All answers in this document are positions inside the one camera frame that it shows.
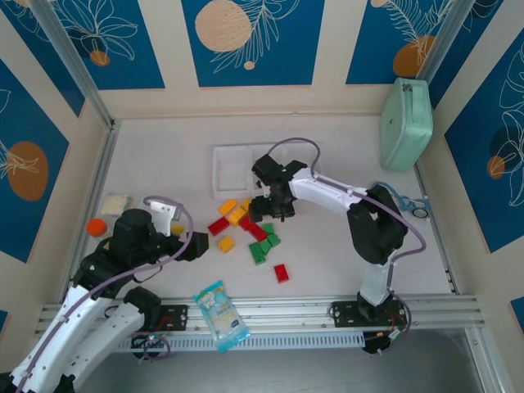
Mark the aluminium corner post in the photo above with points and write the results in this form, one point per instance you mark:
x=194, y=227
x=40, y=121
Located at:
x=444, y=41
x=80, y=69

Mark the long aluminium base rail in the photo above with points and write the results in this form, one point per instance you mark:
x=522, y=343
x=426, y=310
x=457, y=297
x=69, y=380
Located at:
x=286, y=311

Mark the green lego brick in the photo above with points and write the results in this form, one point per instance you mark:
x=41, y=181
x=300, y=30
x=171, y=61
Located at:
x=273, y=240
x=268, y=229
x=254, y=249
x=266, y=245
x=260, y=258

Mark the white gauze bag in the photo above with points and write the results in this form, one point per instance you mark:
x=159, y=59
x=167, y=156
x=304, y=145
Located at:
x=114, y=204

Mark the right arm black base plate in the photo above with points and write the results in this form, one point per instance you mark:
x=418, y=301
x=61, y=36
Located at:
x=344, y=314

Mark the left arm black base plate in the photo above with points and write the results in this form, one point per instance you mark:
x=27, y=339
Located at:
x=174, y=317

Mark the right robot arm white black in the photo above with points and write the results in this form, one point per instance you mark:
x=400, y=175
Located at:
x=321, y=194

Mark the mint green zip case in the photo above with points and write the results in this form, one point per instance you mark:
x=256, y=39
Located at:
x=407, y=123

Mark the yellow lego brick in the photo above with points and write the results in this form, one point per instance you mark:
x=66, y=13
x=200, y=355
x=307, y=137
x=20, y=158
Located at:
x=236, y=216
x=245, y=203
x=226, y=244

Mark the orange-yellow lego brick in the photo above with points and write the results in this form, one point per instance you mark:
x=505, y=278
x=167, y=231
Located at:
x=227, y=205

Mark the red lego brick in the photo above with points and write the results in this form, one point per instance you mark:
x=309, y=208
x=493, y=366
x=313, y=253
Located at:
x=245, y=223
x=258, y=233
x=218, y=226
x=281, y=272

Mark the blue stethoscope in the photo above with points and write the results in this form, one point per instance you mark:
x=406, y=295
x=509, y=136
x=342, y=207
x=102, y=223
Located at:
x=405, y=202

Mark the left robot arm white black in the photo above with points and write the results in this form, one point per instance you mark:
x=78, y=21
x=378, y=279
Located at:
x=86, y=311

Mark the aluminium side rail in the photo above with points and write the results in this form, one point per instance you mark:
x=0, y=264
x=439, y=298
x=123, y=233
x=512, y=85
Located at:
x=102, y=172
x=441, y=245

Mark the light blue wipes packet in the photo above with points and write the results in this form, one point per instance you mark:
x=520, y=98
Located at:
x=221, y=317

